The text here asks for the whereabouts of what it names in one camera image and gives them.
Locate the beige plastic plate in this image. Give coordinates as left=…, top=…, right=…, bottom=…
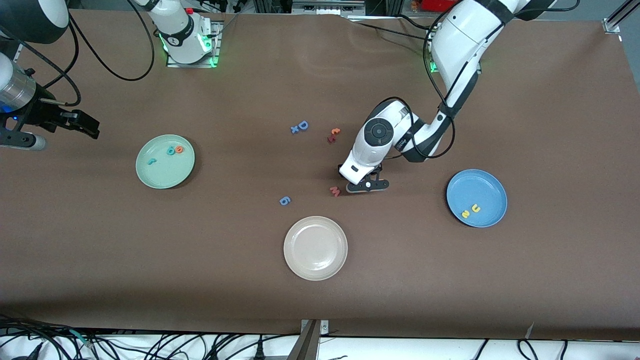
left=283, top=215, right=349, bottom=282

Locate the green plastic plate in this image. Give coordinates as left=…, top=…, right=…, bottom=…
left=135, top=134, right=196, bottom=190

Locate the blue plastic plate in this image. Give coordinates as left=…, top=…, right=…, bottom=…
left=446, top=169, right=508, bottom=229

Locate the brown table cover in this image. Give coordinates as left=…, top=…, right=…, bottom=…
left=0, top=9, right=640, bottom=342

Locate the grey power strip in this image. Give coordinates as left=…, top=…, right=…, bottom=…
left=292, top=0, right=366, bottom=16

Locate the red box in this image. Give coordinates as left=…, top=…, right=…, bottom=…
left=421, top=0, right=458, bottom=13

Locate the aluminium corner extrusion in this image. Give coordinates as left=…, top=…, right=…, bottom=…
left=602, top=0, right=640, bottom=35

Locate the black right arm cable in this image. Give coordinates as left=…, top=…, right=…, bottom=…
left=10, top=0, right=156, bottom=108

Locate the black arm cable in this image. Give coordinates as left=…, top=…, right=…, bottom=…
left=10, top=0, right=156, bottom=108
left=372, top=20, right=457, bottom=161

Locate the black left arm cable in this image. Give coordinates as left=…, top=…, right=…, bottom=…
left=372, top=20, right=457, bottom=161

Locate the small metal bracket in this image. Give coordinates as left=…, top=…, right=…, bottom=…
left=300, top=319, right=330, bottom=337

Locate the aluminium profile post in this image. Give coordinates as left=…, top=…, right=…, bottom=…
left=286, top=319, right=322, bottom=360

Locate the teal tipped cable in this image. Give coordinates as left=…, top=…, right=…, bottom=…
left=69, top=329, right=95, bottom=349

